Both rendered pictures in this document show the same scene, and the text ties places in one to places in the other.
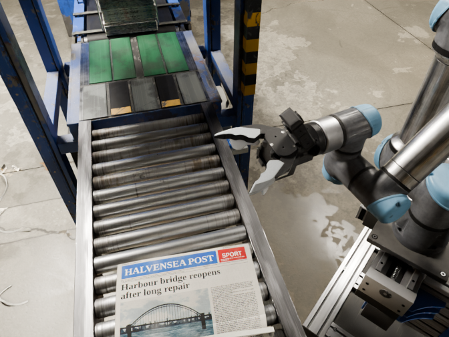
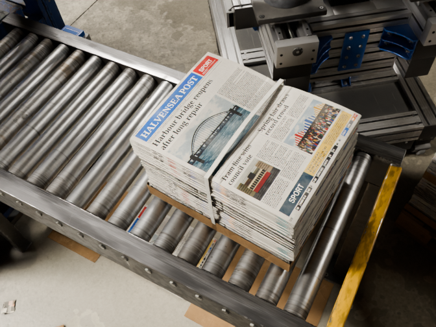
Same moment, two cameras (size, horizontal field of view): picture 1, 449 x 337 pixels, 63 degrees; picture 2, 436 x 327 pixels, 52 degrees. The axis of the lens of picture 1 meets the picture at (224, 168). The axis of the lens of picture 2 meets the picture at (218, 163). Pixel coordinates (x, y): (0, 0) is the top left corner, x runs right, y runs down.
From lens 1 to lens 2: 0.49 m
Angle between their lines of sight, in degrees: 28
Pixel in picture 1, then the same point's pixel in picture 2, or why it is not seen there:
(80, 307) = (103, 235)
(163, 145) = (11, 78)
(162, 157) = (24, 87)
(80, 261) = (57, 211)
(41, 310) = not seen: outside the picture
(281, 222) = not seen: hidden behind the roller
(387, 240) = (271, 12)
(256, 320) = (266, 84)
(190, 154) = (48, 67)
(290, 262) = not seen: hidden behind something
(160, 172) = (37, 100)
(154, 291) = (181, 126)
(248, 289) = (241, 73)
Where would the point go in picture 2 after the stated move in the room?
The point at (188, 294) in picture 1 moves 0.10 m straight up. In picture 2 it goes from (207, 108) to (202, 72)
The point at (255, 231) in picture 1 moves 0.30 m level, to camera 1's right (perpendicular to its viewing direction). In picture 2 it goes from (177, 77) to (245, 24)
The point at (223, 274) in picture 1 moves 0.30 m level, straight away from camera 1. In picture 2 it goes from (215, 79) to (125, 23)
